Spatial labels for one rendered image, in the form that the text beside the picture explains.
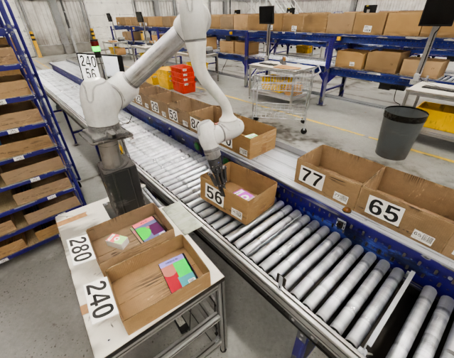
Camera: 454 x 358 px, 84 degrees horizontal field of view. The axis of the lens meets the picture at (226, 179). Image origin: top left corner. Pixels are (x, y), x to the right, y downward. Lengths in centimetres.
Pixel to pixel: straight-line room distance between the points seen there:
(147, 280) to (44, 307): 130
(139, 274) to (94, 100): 86
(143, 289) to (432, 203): 151
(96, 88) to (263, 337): 177
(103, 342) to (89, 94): 106
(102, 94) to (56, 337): 164
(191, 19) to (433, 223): 135
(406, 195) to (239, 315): 132
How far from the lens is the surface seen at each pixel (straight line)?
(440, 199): 169
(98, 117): 142
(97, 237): 160
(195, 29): 127
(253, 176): 168
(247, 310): 205
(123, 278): 137
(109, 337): 124
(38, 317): 247
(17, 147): 243
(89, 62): 248
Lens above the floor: 179
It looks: 33 degrees down
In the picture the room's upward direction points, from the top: 2 degrees counter-clockwise
